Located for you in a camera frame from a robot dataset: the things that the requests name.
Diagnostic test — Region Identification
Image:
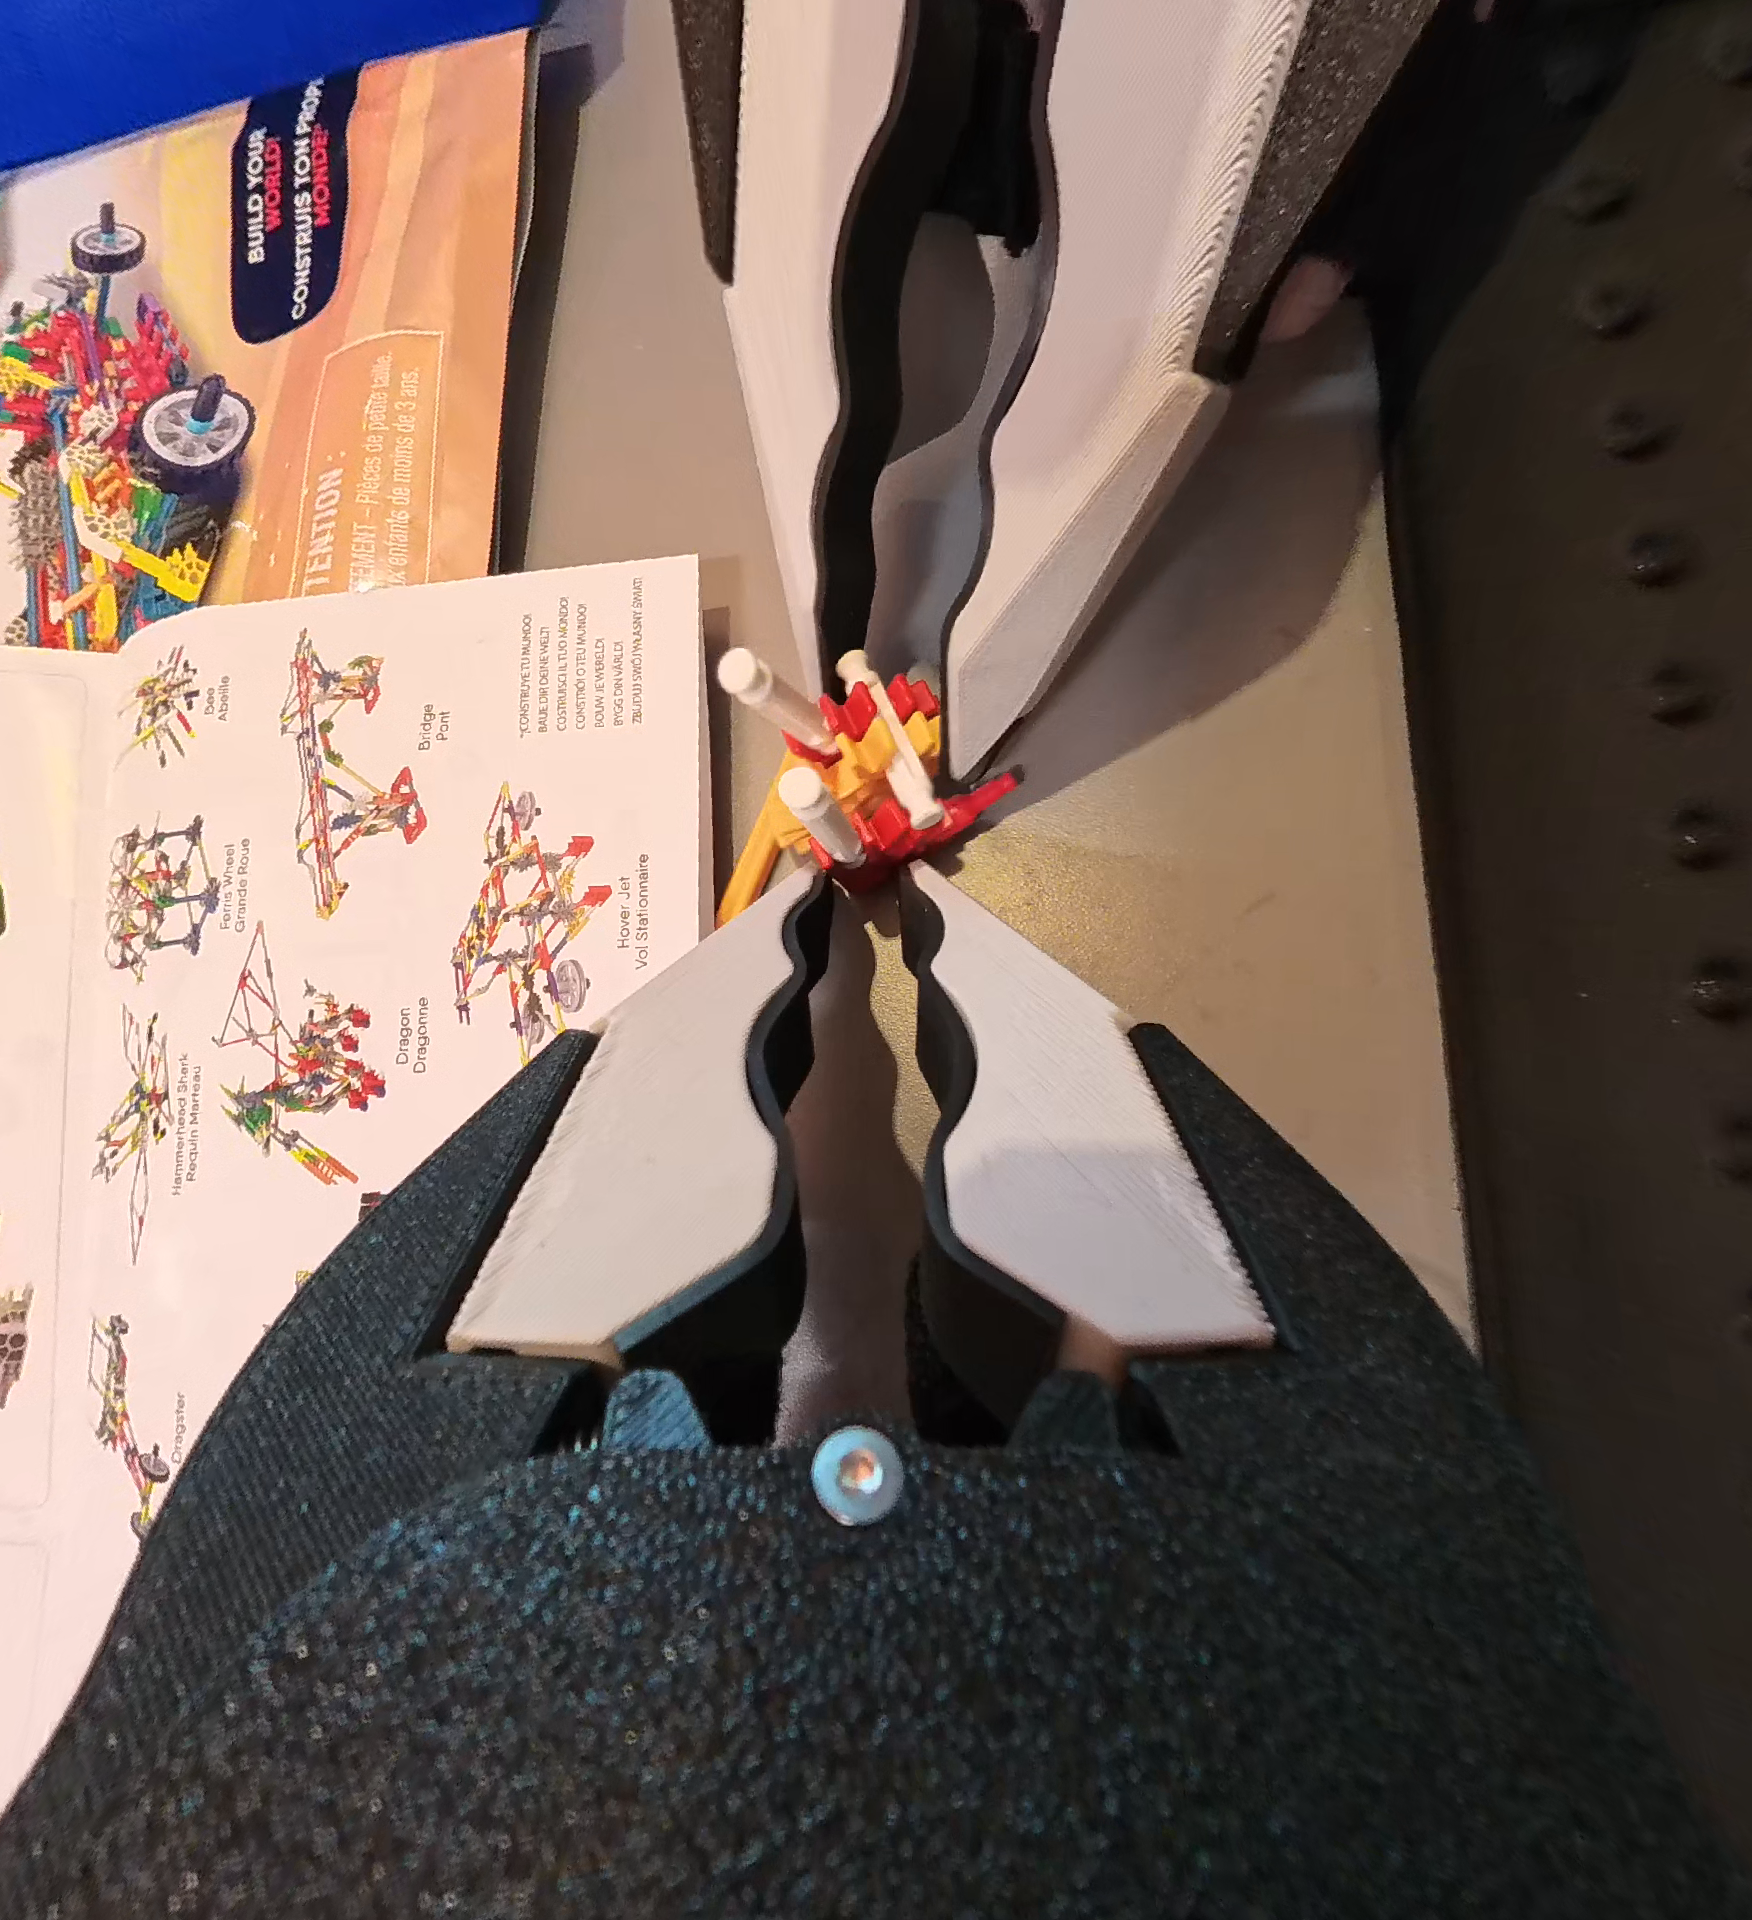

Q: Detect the white printed instruction booklet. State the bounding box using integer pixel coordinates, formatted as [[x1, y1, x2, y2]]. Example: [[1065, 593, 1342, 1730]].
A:
[[0, 555, 719, 1728]]

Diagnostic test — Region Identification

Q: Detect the black dotted mat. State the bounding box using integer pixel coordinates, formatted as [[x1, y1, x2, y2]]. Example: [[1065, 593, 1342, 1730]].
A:
[[1378, 0, 1752, 1920]]

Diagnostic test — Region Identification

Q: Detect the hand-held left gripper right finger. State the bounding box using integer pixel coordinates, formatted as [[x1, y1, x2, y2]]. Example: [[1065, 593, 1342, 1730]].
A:
[[907, 862, 1284, 1353]]

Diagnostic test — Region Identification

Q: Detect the red yellow connector assembly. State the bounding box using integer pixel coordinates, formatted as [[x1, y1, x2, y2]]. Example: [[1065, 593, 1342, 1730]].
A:
[[778, 717, 957, 847]]

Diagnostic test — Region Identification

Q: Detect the blue plastic bin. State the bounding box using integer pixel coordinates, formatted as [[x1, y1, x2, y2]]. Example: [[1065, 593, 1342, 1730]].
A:
[[0, 0, 565, 199]]

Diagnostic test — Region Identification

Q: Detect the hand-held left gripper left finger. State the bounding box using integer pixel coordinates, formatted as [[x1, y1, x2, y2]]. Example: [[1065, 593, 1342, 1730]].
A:
[[444, 866, 836, 1361]]

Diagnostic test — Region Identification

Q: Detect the person's right hand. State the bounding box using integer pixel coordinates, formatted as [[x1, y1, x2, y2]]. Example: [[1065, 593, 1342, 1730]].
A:
[[1262, 252, 1363, 348]]

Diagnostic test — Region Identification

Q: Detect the orange printed toy box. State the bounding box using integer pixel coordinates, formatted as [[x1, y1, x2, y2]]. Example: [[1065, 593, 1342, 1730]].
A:
[[0, 30, 544, 658]]

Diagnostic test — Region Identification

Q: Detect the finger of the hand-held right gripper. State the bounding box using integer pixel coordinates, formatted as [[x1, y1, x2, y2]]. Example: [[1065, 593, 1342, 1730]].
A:
[[945, 0, 1317, 779], [723, 0, 924, 704]]

